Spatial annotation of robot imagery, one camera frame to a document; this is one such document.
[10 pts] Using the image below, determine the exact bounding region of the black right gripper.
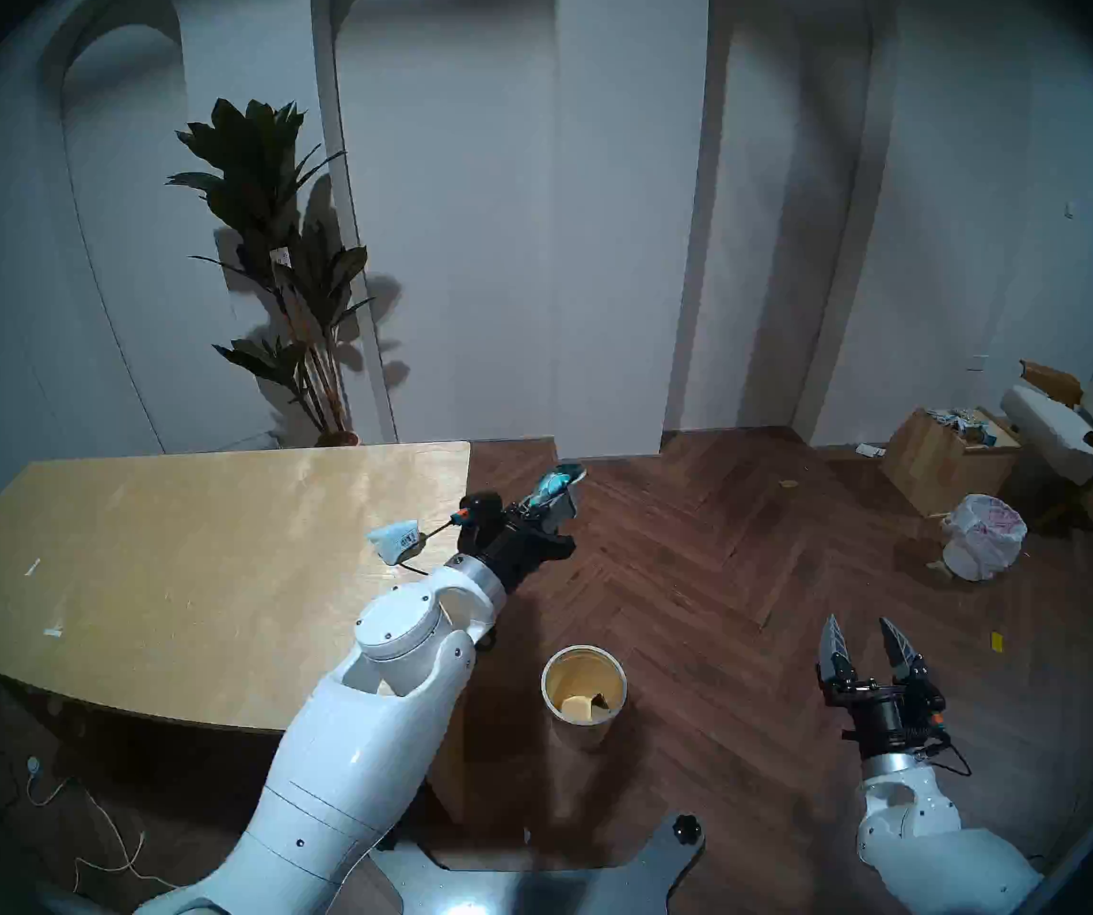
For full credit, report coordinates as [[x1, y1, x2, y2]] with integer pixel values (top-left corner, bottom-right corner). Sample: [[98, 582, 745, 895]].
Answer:
[[817, 615, 950, 757]]

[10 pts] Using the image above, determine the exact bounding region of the white bin with plastic bag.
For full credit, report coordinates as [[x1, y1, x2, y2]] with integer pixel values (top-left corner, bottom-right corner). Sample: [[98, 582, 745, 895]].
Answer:
[[940, 494, 1028, 581]]

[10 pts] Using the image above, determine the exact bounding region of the tall green leafy plant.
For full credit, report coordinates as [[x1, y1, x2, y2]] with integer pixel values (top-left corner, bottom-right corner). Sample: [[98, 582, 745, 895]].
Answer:
[[165, 98, 376, 444]]

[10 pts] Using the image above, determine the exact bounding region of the teal clear plastic package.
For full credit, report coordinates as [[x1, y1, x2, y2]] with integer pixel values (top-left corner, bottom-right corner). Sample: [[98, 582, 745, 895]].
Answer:
[[523, 463, 587, 512]]

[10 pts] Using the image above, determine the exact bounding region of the light wooden table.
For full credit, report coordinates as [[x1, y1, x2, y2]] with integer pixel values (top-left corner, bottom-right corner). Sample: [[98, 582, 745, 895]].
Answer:
[[0, 441, 471, 824]]

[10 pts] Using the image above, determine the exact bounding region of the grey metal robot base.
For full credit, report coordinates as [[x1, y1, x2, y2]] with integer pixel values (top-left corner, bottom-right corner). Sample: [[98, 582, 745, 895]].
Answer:
[[370, 813, 706, 915]]

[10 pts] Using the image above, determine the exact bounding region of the mixed trash pile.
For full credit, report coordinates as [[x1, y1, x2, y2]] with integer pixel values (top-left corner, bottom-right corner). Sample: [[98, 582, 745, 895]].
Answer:
[[923, 407, 1000, 447]]

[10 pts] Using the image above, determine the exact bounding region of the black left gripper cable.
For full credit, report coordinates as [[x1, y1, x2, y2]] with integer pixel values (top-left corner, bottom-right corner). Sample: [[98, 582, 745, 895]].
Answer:
[[394, 515, 464, 577]]

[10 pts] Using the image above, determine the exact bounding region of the cream round trash bin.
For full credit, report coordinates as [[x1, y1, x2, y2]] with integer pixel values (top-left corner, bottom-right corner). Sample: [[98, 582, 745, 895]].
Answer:
[[541, 644, 629, 752]]

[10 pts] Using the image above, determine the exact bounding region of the white cushioned wooden armchair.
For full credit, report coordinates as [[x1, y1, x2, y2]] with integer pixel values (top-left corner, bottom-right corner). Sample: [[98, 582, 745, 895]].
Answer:
[[999, 353, 1093, 535]]

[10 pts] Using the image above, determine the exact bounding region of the open cardboard box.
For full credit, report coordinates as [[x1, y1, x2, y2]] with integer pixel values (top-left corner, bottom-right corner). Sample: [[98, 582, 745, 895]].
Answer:
[[880, 406, 1024, 519]]

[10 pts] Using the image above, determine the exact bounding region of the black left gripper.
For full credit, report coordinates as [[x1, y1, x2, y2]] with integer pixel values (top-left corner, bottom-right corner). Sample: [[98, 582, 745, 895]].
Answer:
[[456, 489, 578, 590]]

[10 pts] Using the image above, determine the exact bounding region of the white floor cable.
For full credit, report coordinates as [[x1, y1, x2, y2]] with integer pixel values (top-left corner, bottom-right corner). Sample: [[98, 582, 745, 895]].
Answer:
[[27, 775, 176, 895]]

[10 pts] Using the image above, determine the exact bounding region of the light blue tissue packet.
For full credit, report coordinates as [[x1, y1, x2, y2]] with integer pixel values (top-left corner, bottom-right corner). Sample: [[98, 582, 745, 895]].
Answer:
[[366, 518, 424, 566]]

